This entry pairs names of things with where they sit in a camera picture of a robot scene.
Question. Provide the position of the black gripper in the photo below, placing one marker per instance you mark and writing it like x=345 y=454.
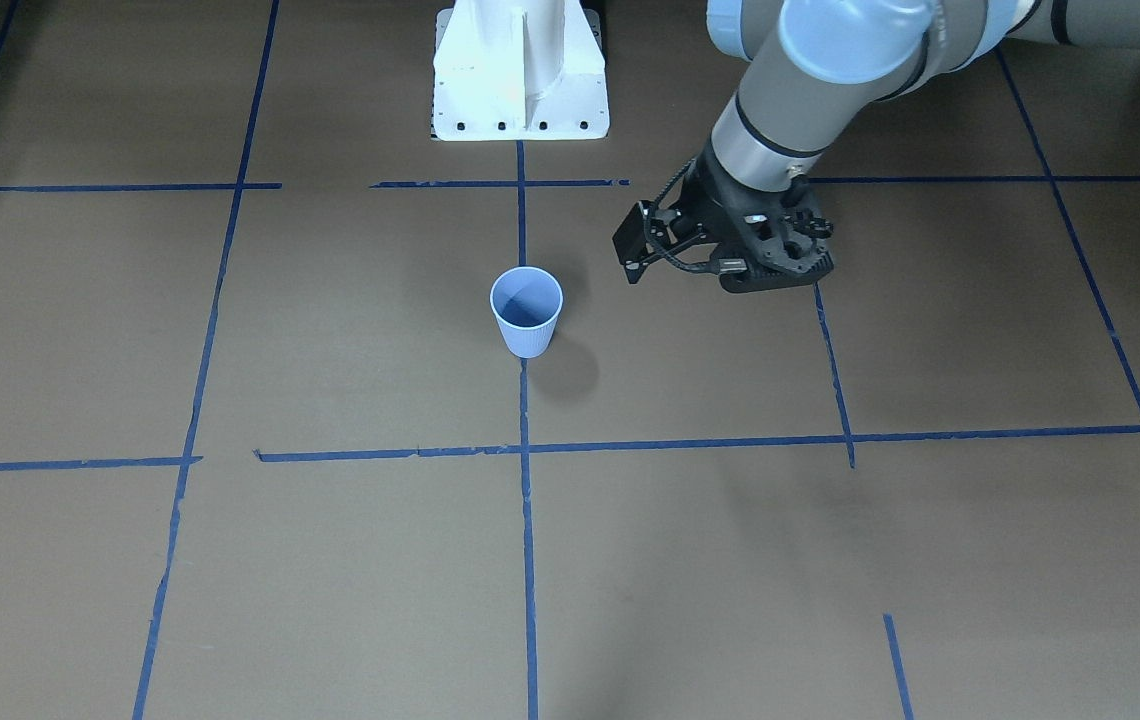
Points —
x=708 y=203

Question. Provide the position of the blue paper cup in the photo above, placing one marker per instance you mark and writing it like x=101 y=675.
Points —
x=526 y=302

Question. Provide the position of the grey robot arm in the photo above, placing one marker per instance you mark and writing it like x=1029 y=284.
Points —
x=813 y=66

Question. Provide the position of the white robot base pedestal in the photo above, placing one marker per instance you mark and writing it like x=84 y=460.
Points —
x=519 y=71

